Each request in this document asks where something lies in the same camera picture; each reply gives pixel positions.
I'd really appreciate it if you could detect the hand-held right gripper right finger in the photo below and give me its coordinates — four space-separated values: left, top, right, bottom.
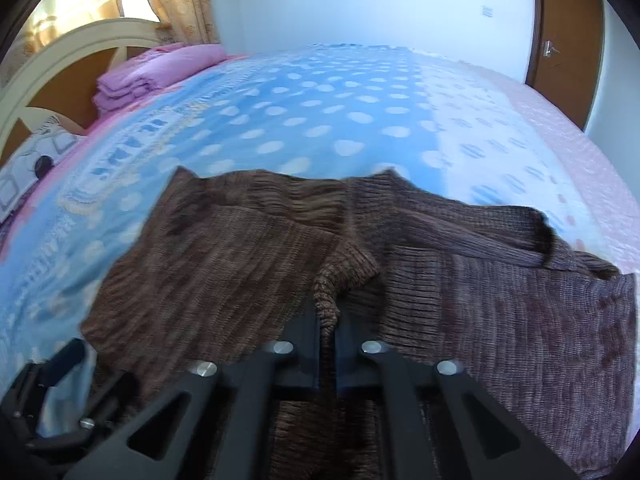
334 317 583 480

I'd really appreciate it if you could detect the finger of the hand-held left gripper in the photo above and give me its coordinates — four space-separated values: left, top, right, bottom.
22 370 138 457
7 338 88 411

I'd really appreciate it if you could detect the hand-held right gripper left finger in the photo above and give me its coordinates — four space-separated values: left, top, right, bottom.
62 304 323 480

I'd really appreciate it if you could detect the brown knitted sweater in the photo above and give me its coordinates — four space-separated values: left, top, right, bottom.
80 165 640 480

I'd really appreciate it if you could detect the grey patterned pillow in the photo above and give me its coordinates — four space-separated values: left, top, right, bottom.
0 115 82 227

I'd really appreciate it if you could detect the blue dotted bedsheet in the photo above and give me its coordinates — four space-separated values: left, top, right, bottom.
0 42 621 453

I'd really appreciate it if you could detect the cream wooden headboard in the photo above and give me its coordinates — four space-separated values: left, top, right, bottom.
0 17 167 173

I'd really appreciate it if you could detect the folded pink quilt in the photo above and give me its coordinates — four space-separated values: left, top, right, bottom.
94 42 228 117

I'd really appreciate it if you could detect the pink checkered bedspread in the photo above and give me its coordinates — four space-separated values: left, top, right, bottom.
470 60 640 281

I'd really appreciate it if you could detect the beige patterned curtain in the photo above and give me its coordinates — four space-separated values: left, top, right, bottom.
137 0 222 48

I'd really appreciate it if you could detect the sheer yellow curtain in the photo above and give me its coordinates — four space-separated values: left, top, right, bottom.
22 0 143 47

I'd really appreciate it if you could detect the brown wooden door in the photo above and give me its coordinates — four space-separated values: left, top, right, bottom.
524 0 607 132

